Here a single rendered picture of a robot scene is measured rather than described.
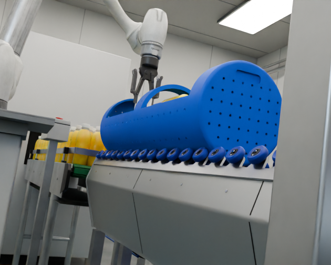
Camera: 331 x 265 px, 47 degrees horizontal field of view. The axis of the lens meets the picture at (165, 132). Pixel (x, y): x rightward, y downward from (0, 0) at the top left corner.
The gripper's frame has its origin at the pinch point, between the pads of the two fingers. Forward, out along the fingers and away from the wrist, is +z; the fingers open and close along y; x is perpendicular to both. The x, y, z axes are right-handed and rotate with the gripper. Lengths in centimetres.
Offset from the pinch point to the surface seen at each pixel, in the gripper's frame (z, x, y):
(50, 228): 62, 66, -15
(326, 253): 33, -122, -30
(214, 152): 20, -67, -6
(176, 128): 14, -49, -8
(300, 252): 33, -121, -31
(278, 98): 2, -62, 16
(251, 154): 21, -82, -7
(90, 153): 21.0, 37.7, -8.5
